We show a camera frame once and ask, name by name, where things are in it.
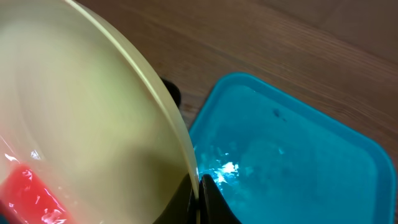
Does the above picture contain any dark green sponge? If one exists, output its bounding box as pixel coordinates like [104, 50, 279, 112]
[1, 165, 75, 224]

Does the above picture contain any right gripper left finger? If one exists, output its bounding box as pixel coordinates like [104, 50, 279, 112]
[154, 174, 197, 224]

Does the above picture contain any teal plastic tray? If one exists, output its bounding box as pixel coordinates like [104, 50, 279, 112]
[190, 73, 396, 224]

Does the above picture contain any yellow-green plate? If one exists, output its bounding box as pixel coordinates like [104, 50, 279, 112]
[1, 1, 198, 223]

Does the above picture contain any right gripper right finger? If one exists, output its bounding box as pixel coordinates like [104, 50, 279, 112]
[199, 174, 241, 224]

